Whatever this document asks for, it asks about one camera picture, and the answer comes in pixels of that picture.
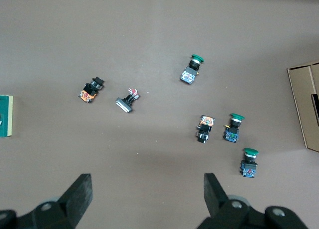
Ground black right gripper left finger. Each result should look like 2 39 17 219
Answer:
0 173 93 229

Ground black square pushbutton red contacts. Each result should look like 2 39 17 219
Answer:
115 87 141 114

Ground black switch orange contact block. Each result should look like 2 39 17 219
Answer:
77 76 105 104
196 115 215 145

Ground green load switch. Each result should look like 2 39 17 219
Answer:
0 94 14 138

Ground brown cardboard box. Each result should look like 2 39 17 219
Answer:
286 61 319 154

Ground green mushroom pushbutton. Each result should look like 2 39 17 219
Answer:
240 147 260 178
223 113 246 143
179 54 205 85

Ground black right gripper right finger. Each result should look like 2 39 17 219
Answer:
196 173 310 229

